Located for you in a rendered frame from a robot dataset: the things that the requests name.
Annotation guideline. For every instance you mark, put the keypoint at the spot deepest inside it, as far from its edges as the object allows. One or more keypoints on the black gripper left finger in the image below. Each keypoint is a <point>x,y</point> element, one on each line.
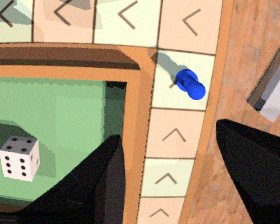
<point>92,193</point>

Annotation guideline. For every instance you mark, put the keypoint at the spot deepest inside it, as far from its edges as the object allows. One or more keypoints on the blue pawn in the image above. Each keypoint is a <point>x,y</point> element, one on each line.
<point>186,80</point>

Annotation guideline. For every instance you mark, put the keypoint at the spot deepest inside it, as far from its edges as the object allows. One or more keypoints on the white die with black pips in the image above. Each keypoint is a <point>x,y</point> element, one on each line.
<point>20,157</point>

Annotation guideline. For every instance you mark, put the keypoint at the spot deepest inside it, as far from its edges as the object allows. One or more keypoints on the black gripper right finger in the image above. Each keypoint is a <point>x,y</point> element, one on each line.
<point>252,158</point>

